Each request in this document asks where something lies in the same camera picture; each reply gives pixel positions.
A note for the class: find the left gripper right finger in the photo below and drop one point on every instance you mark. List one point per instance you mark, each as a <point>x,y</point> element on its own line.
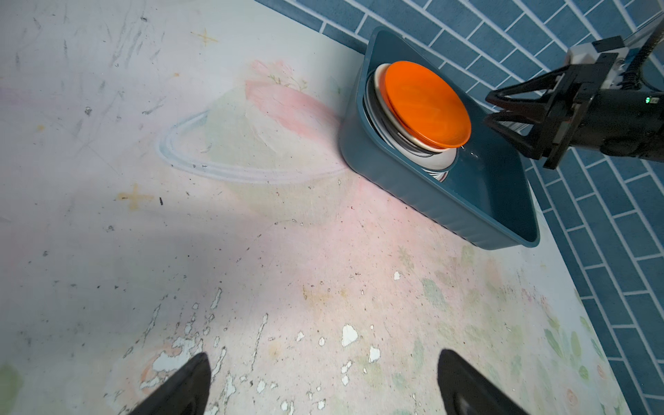
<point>465,390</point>

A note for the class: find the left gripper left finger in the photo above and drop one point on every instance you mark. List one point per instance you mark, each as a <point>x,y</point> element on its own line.
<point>185,392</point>

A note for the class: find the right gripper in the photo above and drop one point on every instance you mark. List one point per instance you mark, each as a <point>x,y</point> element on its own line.
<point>572,90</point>

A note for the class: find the white plate black rings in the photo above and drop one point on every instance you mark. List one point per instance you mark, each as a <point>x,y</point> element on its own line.
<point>441,158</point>

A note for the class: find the orange plastic plate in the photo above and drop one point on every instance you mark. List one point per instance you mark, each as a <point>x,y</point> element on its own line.
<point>425,107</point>

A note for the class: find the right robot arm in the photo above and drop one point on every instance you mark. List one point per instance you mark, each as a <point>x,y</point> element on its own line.
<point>619,123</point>

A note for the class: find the teal plastic bin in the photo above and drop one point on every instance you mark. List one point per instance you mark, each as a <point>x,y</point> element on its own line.
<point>486,199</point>

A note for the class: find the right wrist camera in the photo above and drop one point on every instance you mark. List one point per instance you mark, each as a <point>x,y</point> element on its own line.
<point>589,53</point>

